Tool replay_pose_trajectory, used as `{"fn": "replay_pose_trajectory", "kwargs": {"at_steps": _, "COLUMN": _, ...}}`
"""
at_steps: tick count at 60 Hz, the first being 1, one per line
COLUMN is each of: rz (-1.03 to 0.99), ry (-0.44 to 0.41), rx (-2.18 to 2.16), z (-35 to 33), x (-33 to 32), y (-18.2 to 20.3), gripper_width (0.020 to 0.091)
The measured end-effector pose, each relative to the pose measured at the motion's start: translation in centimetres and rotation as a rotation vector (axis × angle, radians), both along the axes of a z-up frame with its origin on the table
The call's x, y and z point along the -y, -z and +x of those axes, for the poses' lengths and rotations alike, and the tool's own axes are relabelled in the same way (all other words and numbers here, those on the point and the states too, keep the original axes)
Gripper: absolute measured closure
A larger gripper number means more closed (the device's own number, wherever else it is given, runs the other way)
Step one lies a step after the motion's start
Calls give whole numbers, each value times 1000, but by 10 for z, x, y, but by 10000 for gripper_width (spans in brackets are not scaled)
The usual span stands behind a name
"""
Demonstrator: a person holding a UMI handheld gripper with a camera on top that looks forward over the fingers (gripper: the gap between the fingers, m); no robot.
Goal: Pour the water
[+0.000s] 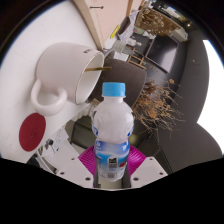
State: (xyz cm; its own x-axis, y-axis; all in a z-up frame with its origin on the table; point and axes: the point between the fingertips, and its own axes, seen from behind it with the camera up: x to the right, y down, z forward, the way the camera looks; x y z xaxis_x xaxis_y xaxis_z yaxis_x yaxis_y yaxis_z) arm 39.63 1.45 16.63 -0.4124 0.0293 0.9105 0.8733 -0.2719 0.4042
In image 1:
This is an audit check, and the flat round red coaster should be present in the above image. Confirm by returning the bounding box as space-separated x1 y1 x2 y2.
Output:
18 112 47 153

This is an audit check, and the black wall screen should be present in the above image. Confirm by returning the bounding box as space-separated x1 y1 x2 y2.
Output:
144 33 188 74

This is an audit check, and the small yellow flat object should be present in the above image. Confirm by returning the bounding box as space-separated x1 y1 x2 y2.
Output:
109 24 121 40

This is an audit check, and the printed paper sheet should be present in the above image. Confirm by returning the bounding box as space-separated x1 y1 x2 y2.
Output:
114 9 141 38

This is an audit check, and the long ceiling light strip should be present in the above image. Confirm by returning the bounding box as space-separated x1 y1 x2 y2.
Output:
196 39 224 156

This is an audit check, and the carved wooden relief sculpture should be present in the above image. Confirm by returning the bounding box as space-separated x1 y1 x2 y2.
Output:
134 4 179 37

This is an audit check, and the wooden easel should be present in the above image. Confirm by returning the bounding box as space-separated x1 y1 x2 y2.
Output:
124 46 148 70

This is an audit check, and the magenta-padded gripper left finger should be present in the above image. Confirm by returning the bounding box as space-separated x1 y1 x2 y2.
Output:
54 145 99 188

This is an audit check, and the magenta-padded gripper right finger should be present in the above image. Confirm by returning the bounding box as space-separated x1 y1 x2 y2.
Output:
122 146 169 188

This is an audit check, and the pile of papers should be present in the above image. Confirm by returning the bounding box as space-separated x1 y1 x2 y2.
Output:
36 128 69 158

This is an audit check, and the white ceramic mug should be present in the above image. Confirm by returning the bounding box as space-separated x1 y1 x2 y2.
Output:
30 41 106 117

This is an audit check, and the white bottle with blue cap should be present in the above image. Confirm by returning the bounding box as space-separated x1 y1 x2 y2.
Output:
91 81 135 183

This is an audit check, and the dark pot with dried plant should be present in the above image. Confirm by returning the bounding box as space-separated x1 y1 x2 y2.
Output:
87 58 186 135

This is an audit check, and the wooden stir stick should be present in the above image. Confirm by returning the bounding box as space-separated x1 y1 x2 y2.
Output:
83 65 113 73

